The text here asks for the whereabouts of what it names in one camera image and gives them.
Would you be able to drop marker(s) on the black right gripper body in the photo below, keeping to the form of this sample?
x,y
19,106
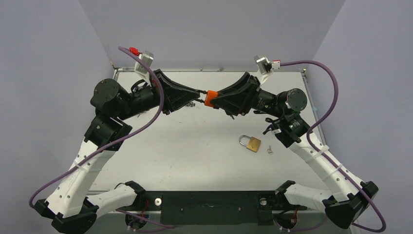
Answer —
x,y
252,93

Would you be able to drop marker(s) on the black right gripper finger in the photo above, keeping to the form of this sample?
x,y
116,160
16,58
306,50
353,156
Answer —
x,y
245,86
235,104

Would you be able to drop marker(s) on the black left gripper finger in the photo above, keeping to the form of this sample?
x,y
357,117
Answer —
x,y
174,100
172,87

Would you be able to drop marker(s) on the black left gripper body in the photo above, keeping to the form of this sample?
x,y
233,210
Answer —
x,y
145,99

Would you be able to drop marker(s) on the orange black padlock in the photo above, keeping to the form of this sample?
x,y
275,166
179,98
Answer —
x,y
210,95

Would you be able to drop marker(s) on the large brass padlock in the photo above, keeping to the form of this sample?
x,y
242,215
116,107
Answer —
x,y
251,143

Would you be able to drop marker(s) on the silver key with ring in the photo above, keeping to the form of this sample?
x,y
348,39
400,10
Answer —
x,y
269,150

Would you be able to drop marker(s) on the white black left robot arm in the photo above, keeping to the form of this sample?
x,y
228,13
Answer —
x,y
71,209

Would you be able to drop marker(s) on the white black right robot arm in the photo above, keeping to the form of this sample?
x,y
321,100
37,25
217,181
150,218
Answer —
x,y
346,196

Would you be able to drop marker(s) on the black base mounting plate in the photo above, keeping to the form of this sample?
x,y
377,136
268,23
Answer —
x,y
212,207

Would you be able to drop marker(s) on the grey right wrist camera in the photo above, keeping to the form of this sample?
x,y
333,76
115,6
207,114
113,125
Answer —
x,y
266,68

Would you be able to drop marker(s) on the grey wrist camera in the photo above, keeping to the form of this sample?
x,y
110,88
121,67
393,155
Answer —
x,y
266,68
147,58

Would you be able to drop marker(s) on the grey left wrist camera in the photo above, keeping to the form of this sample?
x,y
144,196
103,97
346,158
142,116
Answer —
x,y
147,58

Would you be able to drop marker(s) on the aluminium table frame rail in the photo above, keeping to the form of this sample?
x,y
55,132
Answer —
x,y
125,196

